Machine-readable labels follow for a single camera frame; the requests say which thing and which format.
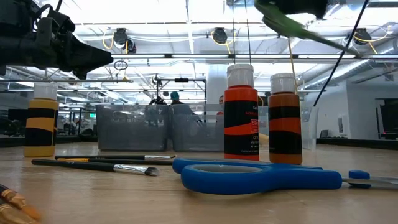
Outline brown-orange paint bottle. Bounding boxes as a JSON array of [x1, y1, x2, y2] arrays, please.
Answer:
[[268, 73, 303, 165]]

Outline grey plastic bin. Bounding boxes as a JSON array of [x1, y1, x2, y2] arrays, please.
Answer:
[[169, 104, 225, 152], [95, 104, 171, 152]]

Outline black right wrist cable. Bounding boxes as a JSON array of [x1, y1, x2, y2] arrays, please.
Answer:
[[313, 0, 370, 107]]

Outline black background machine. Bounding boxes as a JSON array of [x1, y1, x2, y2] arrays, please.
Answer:
[[375, 98, 398, 140]]

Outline red-orange paint bottle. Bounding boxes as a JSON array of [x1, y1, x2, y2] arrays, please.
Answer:
[[223, 63, 260, 162]]

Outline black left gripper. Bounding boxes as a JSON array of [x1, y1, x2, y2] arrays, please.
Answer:
[[32, 7, 114, 80]]

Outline thin black brush silver ferrule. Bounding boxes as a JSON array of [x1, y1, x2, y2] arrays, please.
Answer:
[[55, 154, 177, 161]]

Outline black background rig frame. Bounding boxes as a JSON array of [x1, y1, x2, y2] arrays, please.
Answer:
[[155, 77, 206, 106]]

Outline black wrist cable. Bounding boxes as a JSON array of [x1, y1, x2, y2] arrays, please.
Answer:
[[32, 0, 63, 20], [313, 0, 370, 107]]

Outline thin black hanging cable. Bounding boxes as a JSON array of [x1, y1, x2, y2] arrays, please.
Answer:
[[231, 0, 236, 65]]

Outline black ceiling cable reel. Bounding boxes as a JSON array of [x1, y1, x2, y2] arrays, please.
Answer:
[[112, 27, 137, 54], [211, 27, 229, 45], [353, 27, 373, 46]]

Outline blue handled scissors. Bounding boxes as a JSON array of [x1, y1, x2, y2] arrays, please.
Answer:
[[172, 157, 398, 196]]

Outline clear plastic bin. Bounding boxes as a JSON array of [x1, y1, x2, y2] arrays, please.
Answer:
[[257, 105, 320, 151]]

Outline hanging black cable loop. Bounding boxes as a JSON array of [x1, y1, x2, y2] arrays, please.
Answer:
[[113, 60, 129, 72]]

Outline yellow paint bottle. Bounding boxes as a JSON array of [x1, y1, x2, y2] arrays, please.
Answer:
[[23, 82, 60, 158]]

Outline black brush yellow band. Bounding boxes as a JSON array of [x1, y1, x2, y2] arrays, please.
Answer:
[[57, 157, 174, 166]]

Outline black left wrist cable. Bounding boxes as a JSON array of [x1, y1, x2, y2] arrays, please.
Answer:
[[32, 0, 63, 20]]

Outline long ceiling light strip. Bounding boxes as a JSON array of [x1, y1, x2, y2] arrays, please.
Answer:
[[111, 54, 398, 60]]

